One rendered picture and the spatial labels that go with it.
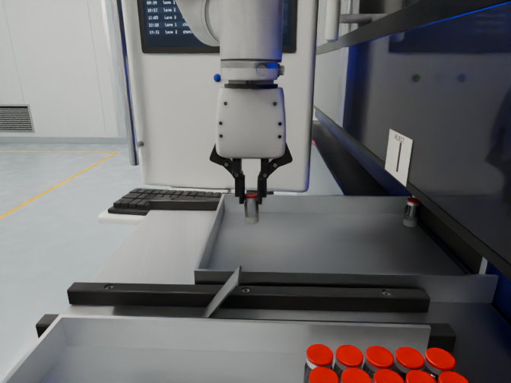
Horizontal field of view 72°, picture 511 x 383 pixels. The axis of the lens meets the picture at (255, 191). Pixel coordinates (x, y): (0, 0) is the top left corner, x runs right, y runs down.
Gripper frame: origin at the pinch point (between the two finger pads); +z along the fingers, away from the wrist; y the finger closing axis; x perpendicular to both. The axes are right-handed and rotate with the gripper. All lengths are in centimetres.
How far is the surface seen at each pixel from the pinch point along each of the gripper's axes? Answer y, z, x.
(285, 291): -4.7, 5.9, 18.0
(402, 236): -24.0, 7.5, 0.2
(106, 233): 113, 96, -177
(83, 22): 266, -81, -499
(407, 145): -20.1, -8.4, 6.8
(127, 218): 30.2, 15.9, -23.9
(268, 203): -2.8, 5.8, -9.1
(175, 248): 11.0, 7.9, 5.0
